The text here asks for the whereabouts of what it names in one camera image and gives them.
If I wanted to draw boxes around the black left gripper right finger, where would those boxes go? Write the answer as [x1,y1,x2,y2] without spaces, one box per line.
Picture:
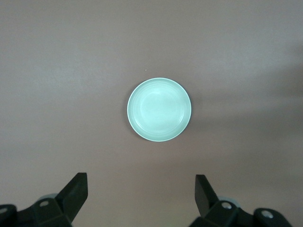
[190,174,255,227]

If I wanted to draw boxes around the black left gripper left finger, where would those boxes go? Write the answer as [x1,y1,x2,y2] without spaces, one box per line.
[18,172,89,227]

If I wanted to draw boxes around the pale green round plate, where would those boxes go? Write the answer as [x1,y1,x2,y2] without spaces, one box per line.
[127,78,192,142]

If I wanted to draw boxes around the brown table mat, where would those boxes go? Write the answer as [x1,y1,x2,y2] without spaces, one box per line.
[0,0,303,227]

